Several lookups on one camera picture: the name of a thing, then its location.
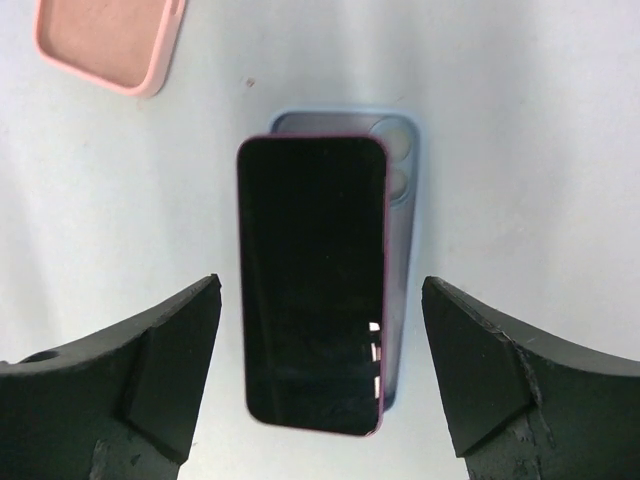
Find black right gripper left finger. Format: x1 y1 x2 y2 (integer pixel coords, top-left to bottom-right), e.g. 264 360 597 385
1 275 222 479

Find purple-edged black phone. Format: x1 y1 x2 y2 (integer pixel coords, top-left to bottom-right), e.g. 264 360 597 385
237 134 390 437

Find pink phone case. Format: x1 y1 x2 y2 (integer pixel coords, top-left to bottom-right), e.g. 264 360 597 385
33 0 187 98

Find light blue phone case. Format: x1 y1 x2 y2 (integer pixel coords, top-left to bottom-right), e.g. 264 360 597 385
269 106 422 410

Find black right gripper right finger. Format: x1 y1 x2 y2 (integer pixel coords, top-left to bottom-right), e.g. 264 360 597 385
422 276 639 479

